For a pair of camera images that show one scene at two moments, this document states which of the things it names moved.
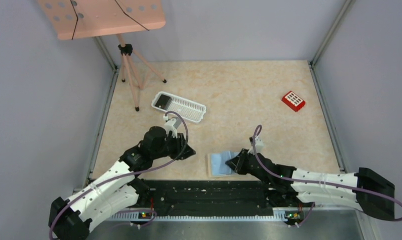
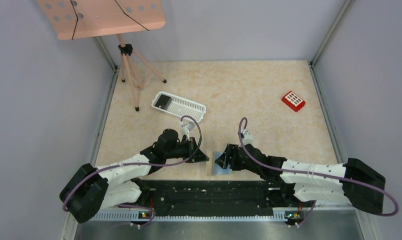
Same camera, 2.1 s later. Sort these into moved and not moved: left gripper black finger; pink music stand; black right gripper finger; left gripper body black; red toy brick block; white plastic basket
Moved: black right gripper finger; left gripper black finger; left gripper body black
Not moved: pink music stand; red toy brick block; white plastic basket
